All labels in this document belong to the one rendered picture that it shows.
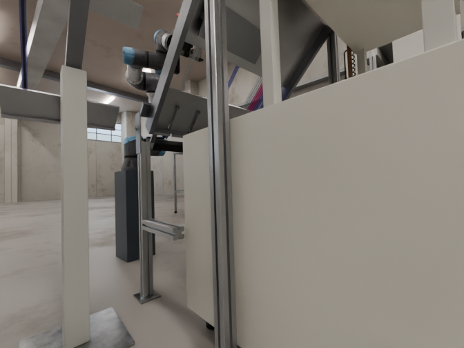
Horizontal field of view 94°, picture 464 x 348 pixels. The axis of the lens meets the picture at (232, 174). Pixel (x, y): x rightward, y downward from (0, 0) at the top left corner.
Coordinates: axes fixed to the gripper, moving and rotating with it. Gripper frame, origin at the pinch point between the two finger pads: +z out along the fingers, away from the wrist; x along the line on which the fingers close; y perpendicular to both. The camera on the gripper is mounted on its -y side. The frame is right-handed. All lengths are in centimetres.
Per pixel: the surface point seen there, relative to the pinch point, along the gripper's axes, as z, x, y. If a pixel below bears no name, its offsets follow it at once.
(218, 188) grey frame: 55, -14, -23
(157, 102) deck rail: 1.5, -10.0, -19.9
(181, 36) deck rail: 6.9, -9.5, 5.0
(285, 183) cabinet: 67, -10, -14
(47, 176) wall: -833, -2, -600
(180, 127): -3.4, 5.5, -30.3
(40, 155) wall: -878, -22, -534
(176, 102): -1.4, -0.9, -18.8
